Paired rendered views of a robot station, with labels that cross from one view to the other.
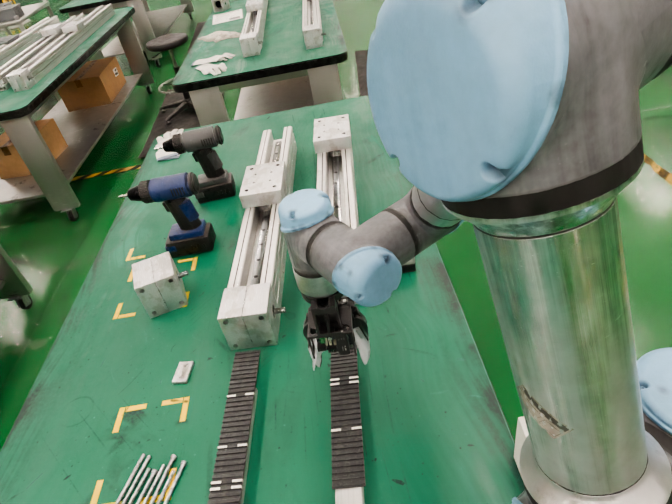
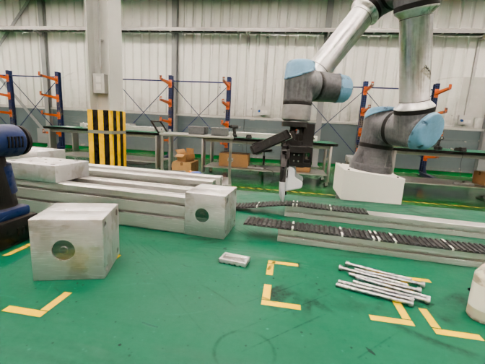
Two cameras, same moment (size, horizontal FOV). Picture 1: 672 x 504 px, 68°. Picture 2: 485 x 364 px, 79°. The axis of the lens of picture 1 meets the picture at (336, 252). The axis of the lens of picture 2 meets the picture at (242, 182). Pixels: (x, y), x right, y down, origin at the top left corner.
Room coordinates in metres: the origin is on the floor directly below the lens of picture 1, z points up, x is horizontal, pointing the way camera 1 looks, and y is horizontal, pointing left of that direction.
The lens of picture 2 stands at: (0.63, 0.84, 1.02)
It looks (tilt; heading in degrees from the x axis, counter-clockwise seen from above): 11 degrees down; 276
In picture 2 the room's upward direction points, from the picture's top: 3 degrees clockwise
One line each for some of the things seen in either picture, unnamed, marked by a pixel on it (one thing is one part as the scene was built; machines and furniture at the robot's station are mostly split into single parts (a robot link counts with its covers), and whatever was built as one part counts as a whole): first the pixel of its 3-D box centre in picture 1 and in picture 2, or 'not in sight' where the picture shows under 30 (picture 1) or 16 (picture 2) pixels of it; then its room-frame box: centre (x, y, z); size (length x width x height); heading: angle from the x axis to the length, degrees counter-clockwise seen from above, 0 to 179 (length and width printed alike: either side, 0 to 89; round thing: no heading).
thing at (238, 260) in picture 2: (183, 372); (234, 259); (0.69, 0.35, 0.78); 0.05 x 0.03 x 0.01; 168
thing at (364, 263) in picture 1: (364, 257); (325, 87); (0.50, -0.03, 1.13); 0.11 x 0.11 x 0.08; 29
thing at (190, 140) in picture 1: (197, 165); not in sight; (1.39, 0.36, 0.89); 0.20 x 0.08 x 0.22; 92
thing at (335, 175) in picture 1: (337, 193); (98, 180); (1.18, -0.04, 0.82); 0.80 x 0.10 x 0.09; 174
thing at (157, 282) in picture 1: (165, 282); (81, 235); (0.93, 0.41, 0.83); 0.11 x 0.10 x 0.10; 105
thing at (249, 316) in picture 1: (256, 315); (213, 208); (0.76, 0.19, 0.83); 0.12 x 0.09 x 0.10; 84
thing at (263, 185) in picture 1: (265, 187); (47, 173); (1.20, 0.15, 0.87); 0.16 x 0.11 x 0.07; 174
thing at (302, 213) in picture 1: (311, 233); (299, 83); (0.58, 0.03, 1.13); 0.09 x 0.08 x 0.11; 29
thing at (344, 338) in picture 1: (329, 314); (296, 144); (0.57, 0.03, 0.97); 0.09 x 0.08 x 0.12; 174
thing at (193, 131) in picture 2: not in sight; (194, 161); (1.66, -2.97, 0.50); 1.03 x 0.55 x 1.01; 9
